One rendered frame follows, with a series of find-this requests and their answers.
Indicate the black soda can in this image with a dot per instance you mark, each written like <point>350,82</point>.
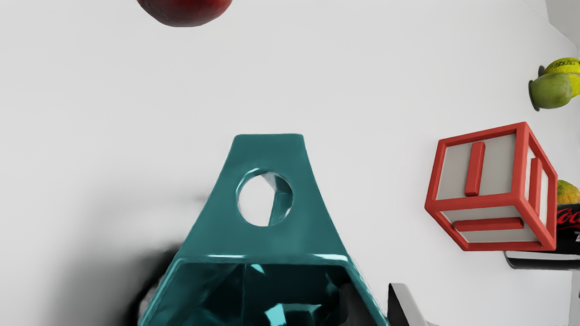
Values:
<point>568,231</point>

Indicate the yellow tennis ball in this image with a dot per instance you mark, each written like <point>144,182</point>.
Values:
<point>568,68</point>

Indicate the teal faceted mug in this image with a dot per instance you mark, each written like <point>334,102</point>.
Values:
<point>272,253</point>

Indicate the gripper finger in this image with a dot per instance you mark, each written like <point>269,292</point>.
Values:
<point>404,308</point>

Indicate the red apple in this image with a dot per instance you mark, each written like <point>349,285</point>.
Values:
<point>185,10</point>

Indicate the orange citrus fruit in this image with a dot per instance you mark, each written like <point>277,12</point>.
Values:
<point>569,194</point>

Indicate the green pear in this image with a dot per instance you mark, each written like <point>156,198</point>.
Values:
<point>550,92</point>

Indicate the red framed grey letter block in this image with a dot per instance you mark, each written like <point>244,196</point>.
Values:
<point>491,213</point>

